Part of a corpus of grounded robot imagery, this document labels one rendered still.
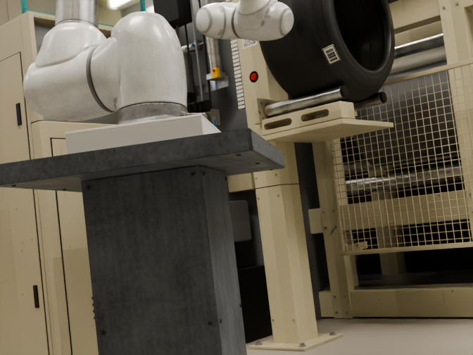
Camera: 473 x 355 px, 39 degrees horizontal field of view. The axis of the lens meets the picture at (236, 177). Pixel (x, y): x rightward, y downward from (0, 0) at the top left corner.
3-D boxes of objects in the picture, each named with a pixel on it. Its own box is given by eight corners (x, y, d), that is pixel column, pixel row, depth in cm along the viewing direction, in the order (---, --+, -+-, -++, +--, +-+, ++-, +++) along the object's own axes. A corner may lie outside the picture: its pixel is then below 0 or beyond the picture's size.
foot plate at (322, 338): (248, 349, 259) (248, 343, 259) (288, 334, 279) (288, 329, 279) (304, 351, 241) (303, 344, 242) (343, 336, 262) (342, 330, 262)
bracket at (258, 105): (253, 125, 249) (250, 98, 250) (313, 128, 279) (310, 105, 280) (260, 122, 247) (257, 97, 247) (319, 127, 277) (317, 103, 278)
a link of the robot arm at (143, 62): (165, 96, 134) (158, -6, 137) (91, 113, 141) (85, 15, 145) (201, 111, 149) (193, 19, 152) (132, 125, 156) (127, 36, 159)
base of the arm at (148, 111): (193, 119, 131) (191, 92, 132) (95, 136, 138) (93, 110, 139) (224, 134, 149) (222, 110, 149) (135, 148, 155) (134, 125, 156)
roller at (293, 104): (268, 120, 252) (262, 111, 250) (272, 111, 255) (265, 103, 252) (347, 100, 229) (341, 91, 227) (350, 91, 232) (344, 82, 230)
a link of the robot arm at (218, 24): (222, 39, 208) (255, 39, 200) (188, 39, 196) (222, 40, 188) (222, 3, 205) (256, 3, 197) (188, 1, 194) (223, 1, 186)
